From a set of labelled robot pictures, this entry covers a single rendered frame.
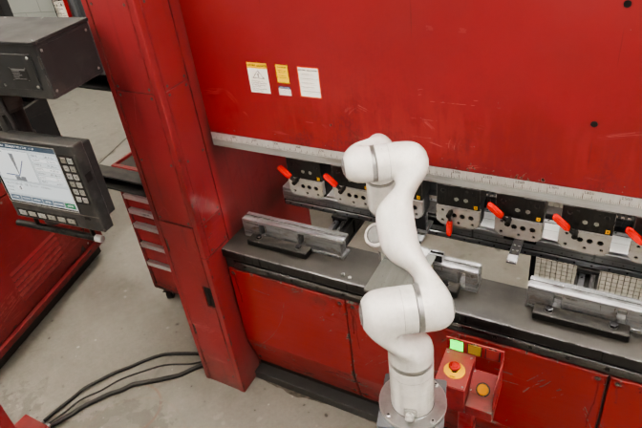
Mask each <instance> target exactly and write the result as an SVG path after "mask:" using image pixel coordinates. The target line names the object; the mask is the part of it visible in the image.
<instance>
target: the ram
mask: <svg viewBox="0 0 642 428"><path fill-rule="evenodd" d="M179 2H180V6H181V10H182V17H183V21H184V25H185V28H186V33H187V37H188V41H189V45H190V49H191V53H192V56H193V61H194V65H195V69H196V73H197V77H198V80H199V84H200V89H201V93H202V97H203V104H204V108H205V111H206V115H207V120H208V124H209V128H210V131H211V132H214V133H220V134H227V135H232V136H238V137H245V138H251V139H262V140H268V141H275V142H281V143H287V144H293V145H299V146H306V147H311V148H318V149H324V150H330V151H336V152H342V153H345V152H346V150H347V149H348V148H349V147H350V146H351V145H353V144H355V143H357V142H359V141H362V140H364V139H368V138H369V137H371V136H372V135H374V134H383V135H385V136H386V137H388V138H389V139H390V140H391V141H392V142H396V141H414V142H416V143H418V144H420V145H421V146H422V147H423V148H424V149H425V150H426V152H427V155H428V158H429V166H434V167H440V168H446V169H452V170H459V171H464V172H471V173H477V174H483V175H489V176H495V177H502V178H508V179H514V180H520V181H526V182H537V183H544V184H550V185H556V186H562V187H568V188H575V189H581V190H587V191H593V192H599V193H606V194H611V195H617V196H624V197H630V198H636V199H642V0H179ZM247 62H254V63H266V65H267V76H268V82H269V87H270V92H271V94H265V93H256V92H251V87H250V82H249V77H248V71H247V66H246V63H247ZM275 64H279V65H287V66H288V72H289V83H280V82H278V81H277V75H276V69H275ZM296 66H300V67H312V68H318V71H319V79H320V87H321V95H322V99H321V98H312V97H303V96H301V95H300V88H299V81H298V74H297V68H296ZM278 86H284V87H290V90H291V96H283V95H280V93H279V87H278ZM424 181H428V182H439V183H445V184H451V185H456V186H462V187H468V188H474V189H479V190H484V191H490V192H496V193H502V194H507V195H513V196H519V197H525V198H530V199H536V200H542V201H548V202H554V203H563V204H569V205H575V206H581V207H586V208H592V209H598V210H604V211H609V212H615V213H621V214H627V215H632V216H637V217H642V208H636V207H630V206H624V205H619V204H612V203H601V202H596V201H590V200H584V199H578V198H571V197H566V196H560V195H554V194H548V193H543V192H537V191H530V190H524V189H519V188H513V187H507V186H501V185H496V184H489V183H483V182H472V181H467V180H461V179H455V178H448V177H443V176H437V175H431V174H426V176H425V178H424Z"/></svg>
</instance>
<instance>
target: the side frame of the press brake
mask: <svg viewBox="0 0 642 428"><path fill-rule="evenodd" d="M81 3H82V6H83V9H84V11H85V14H86V17H88V23H89V26H90V29H91V32H92V35H93V38H94V40H95V43H96V48H97V51H98V54H99V57H100V60H101V63H102V66H103V69H104V72H105V74H106V77H107V80H108V83H109V86H110V89H111V92H112V95H113V98H114V101H115V104H116V106H117V109H118V114H119V117H120V120H121V123H122V126H123V129H124V132H125V135H126V138H127V140H128V143H129V146H130V149H131V152H132V155H133V158H134V161H135V164H136V167H137V169H138V172H139V177H140V180H141V183H142V186H143V189H144V192H145V195H146V198H147V201H148V203H149V206H150V209H151V212H152V215H153V218H154V221H155V224H156V227H157V230H158V233H159V235H160V240H161V243H162V246H163V249H164V252H165V255H166V258H167V261H168V264H169V266H170V269H171V272H172V275H173V278H174V281H175V284H176V287H177V290H178V293H179V296H180V298H181V301H182V306H183V309H184V312H185V315H186V318H187V321H188V324H189V327H190V330H191V332H192V335H193V338H194V341H195V344H196V347H197V350H198V353H199V356H200V359H201V361H202V364H203V369H204V372H205V375H206V377H207V378H211V379H214V380H216V381H219V382H221V383H223V384H225V385H228V386H230V387H233V388H235V389H238V390H240V391H241V392H245V391H246V389H247V388H248V386H249V385H250V384H251V382H252V381H253V379H254V378H255V377H256V374H255V371H256V369H257V368H258V366H259V365H260V364H261V359H260V358H259V357H258V355H257V354H256V352H255V351H254V350H253V348H252V346H251V345H250V343H249V341H248V340H247V338H246V332H245V328H244V324H243V320H242V317H241V314H240V310H239V306H238V302H237V298H236V295H235V291H234V288H233V284H232V280H231V276H230V273H229V269H228V265H227V262H226V258H225V257H224V256H223V253H222V247H223V246H224V245H225V244H226V243H227V242H228V241H229V240H230V239H231V238H232V237H233V236H234V235H235V234H236V233H237V232H238V231H239V230H240V229H241V228H242V227H243V226H244V225H243V221H242V218H243V217H244V216H245V215H246V214H247V212H248V211H250V212H255V213H259V214H264V215H268V216H272V217H276V218H280V219H285V220H289V221H294V222H297V223H301V224H306V225H311V221H310V209H309V208H305V207H301V206H296V205H291V204H287V203H285V198H284V194H283V185H284V184H285V183H286V182H287V181H288V180H289V179H288V178H286V177H285V176H284V175H283V174H282V173H281V172H280V171H279V170H278V169H277V167H278V166H279V165H282V166H284V167H285V168H286V169H287V170H288V167H287V161H286V157H281V156H275V155H270V154H264V153H258V152H252V151H247V150H241V149H235V148H230V147H224V146H219V145H214V144H213V140H212V137H211V131H210V128H209V124H208V120H207V115H206V111H205V108H204V104H203V97H202V93H201V89H200V84H199V80H198V77H197V73H196V69H195V65H194V61H193V56H192V53H191V49H190V45H189V41H188V37H187V33H186V28H185V25H184V21H183V17H182V10H181V6H180V2H179V0H81Z"/></svg>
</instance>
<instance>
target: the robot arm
mask: <svg viewBox="0 0 642 428"><path fill-rule="evenodd" d="M341 167H342V171H343V174H344V175H345V177H346V178H347V179H348V180H350V181H351V182H360V183H366V187H367V199H368V207H369V209H370V211H371V212H372V213H373V214H374V215H375V221H376V223H373V224H371V225H369V226H368V227H367V229H366V231H365V234H364V238H365V241H366V243H367V244H368V245H369V246H371V247H372V248H374V249H376V250H377V251H379V252H381V253H382V254H384V255H385V256H386V257H387V258H388V259H389V260H390V261H391V262H392V263H394V264H395V265H397V266H399V267H401V268H403V269H405V270H406V271H408V272H409V273H410V274H411V275H412V277H413V279H414V283H413V284H412V285H403V286H395V287H387V288H381V289H374V290H371V291H369V292H367V293H366V294H365V295H364V296H363V298H362V299H361V301H360V304H359V318H360V322H361V325H362V327H363V329H364V331H365V332H366V334H368V335H369V336H370V337H371V338H372V340H373V341H374V342H375V343H377V344H378V345H380V346H381V347H382V348H384V349H386V350H387V351H388V360H389V374H390V379H389V380H388V381H387V382H386V383H385V384H384V386H383V387H382V389H381V391H380V394H379V408H380V411H381V414H382V415H383V416H384V417H385V419H386V420H387V421H388V422H389V423H390V424H392V425H393V426H395V428H434V427H435V426H437V425H438V424H439V423H440V422H441V421H442V419H443V418H444V416H445V413H446V409H447V398H446V394H445V392H444V391H443V389H442V388H441V386H440V385H439V384H438V383H437V382H436V381H435V380H434V346H433V342H432V339H431V337H430V336H429V335H428V334H427V332H436V331H440V330H443V329H445V328H447V327H448V326H449V325H450V324H451V323H452V322H453V320H454V318H455V313H456V310H455V303H454V299H453V297H452V295H451V293H450V291H449V290H448V288H447V287H446V286H445V285H444V283H443V282H442V281H441V279H440V278H439V276H438V275H437V274H436V273H435V271H434V270H433V269H432V267H431V266H430V264H429V263H428V261H427V259H426V258H425V256H424V254H423V251H422V249H421V246H420V244H419V240H418V236H417V228H416V222H415V216H414V209H413V200H414V197H415V194H416V192H417V189H418V188H419V186H420V185H421V183H422V181H423V180H424V178H425V176H426V174H427V172H428V168H429V158H428V155H427V152H426V150H425V149H424V148H423V147H422V146H421V145H420V144H418V143H416V142H414V141H396V142H392V141H391V140H390V139H389V138H388V137H386V136H385V135H383V134H374V135H372V136H371V137H369V138H368V139H364V140H362V141H359V142H357V143H355V144H353V145H351V146H350V147H349V148H348V149H347V150H346V152H345V153H344V155H343V157H342V160H341Z"/></svg>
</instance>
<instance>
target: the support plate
mask: <svg viewBox="0 0 642 428"><path fill-rule="evenodd" d="M384 258H387V257H386V256H384ZM384 258H383V259H382V261H381V262H380V264H379V266H378V267H377V269H376V270H375V272H374V274H373V276H372V277H371V279H370V280H369V282H368V284H367V285H366V287H365V288H364V291H366V292H369V291H371V290H374V289H381V288H387V287H395V286H403V285H412V284H413V283H414V279H413V277H412V275H411V274H410V273H409V272H408V271H406V270H405V269H403V268H402V267H399V266H397V265H395V264H394V263H392V262H391V261H390V260H389V259H384ZM425 258H426V259H427V261H428V263H429V264H430V266H432V264H433V263H434V261H435V259H436V255H431V254H427V256H426V257H425Z"/></svg>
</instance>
